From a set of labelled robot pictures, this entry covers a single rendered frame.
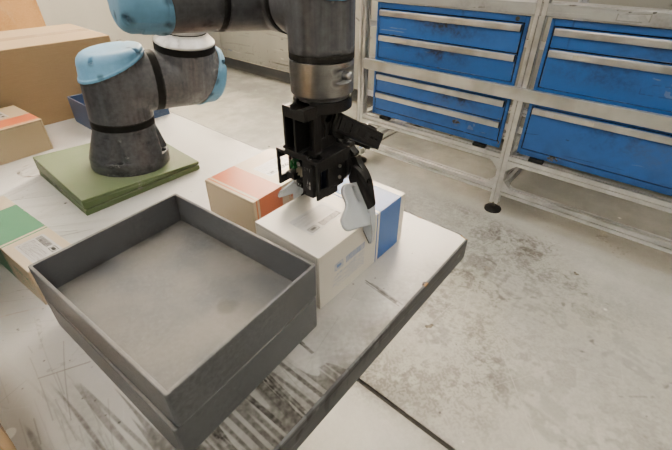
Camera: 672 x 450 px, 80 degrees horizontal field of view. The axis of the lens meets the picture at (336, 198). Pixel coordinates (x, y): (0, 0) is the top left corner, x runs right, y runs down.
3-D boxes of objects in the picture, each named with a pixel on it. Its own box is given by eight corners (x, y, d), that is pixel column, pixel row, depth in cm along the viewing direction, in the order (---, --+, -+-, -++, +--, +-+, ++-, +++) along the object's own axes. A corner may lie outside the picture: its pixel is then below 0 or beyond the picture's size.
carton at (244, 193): (273, 180, 83) (270, 147, 79) (318, 199, 77) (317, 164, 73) (211, 215, 72) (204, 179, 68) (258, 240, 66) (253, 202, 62)
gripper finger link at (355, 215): (349, 260, 53) (318, 197, 51) (375, 238, 56) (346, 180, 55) (365, 258, 50) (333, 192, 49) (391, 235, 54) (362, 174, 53)
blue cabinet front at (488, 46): (373, 111, 225) (379, 1, 195) (499, 147, 185) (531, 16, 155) (370, 113, 223) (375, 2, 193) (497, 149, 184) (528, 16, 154)
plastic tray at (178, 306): (43, 296, 49) (26, 265, 46) (182, 219, 63) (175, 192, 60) (178, 429, 36) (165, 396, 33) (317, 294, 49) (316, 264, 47)
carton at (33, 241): (-23, 242, 66) (-41, 212, 63) (18, 224, 70) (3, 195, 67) (46, 305, 54) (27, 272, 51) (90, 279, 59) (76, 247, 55)
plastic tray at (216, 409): (58, 323, 52) (43, 296, 49) (189, 245, 65) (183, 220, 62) (185, 460, 38) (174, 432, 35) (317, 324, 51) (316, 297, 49)
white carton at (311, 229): (344, 212, 73) (345, 169, 68) (400, 238, 67) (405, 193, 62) (261, 270, 60) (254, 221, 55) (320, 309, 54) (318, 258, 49)
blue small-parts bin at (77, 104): (144, 102, 124) (138, 80, 120) (170, 113, 116) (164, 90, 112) (75, 121, 111) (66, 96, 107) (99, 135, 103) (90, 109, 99)
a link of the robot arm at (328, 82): (319, 47, 50) (371, 56, 46) (319, 83, 53) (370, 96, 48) (274, 58, 45) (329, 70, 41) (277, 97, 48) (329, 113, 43)
